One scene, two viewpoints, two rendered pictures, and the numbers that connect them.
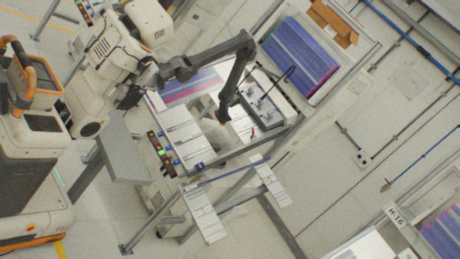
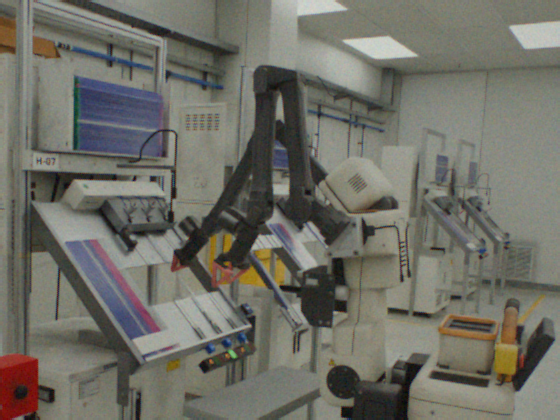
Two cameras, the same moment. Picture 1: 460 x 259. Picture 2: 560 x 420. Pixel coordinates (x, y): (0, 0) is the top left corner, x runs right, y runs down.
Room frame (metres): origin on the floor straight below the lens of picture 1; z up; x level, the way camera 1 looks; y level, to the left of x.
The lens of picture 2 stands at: (2.08, 2.54, 1.30)
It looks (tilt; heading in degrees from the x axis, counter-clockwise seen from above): 7 degrees down; 272
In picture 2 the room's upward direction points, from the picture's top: 2 degrees clockwise
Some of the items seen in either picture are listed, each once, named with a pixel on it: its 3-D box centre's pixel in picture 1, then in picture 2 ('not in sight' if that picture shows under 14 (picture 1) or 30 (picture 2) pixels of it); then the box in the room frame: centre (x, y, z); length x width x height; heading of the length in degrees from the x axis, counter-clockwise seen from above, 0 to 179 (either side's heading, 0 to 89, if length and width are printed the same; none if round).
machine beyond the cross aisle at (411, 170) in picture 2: not in sight; (418, 222); (0.16, -4.31, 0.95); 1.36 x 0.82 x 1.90; 149
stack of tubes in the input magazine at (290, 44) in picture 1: (300, 57); (112, 119); (2.60, 0.00, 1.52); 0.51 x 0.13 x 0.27; 59
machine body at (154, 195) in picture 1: (192, 176); (74, 411); (2.73, -0.02, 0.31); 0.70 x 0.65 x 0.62; 59
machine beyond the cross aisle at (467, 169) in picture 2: not in sight; (452, 218); (-0.60, -5.54, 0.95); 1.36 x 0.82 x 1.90; 149
